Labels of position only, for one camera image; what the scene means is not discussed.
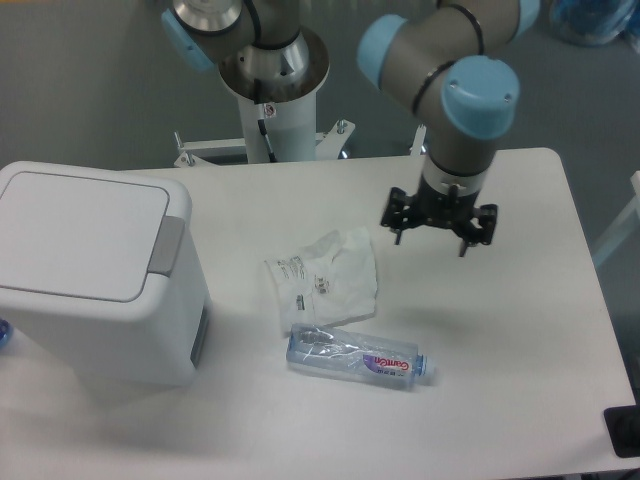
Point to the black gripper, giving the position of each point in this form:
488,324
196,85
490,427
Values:
473,225

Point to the white push-lid trash can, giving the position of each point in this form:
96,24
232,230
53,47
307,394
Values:
100,269

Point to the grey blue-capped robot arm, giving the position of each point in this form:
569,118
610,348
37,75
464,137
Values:
440,69

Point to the crumpled white plastic bag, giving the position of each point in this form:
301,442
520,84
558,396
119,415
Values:
331,281

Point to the crushed clear water bottle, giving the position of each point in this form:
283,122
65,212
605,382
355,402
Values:
338,354

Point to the blue plastic bag on floor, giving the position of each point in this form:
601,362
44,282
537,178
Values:
590,23

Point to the black device at table corner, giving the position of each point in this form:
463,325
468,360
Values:
623,427

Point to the blue bottle at left edge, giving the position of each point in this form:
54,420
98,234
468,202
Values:
6,331

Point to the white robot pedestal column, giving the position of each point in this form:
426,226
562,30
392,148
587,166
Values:
278,85

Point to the white frame at right edge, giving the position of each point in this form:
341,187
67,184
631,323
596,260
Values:
621,227

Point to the white metal base frame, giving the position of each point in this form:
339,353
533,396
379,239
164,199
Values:
292,146

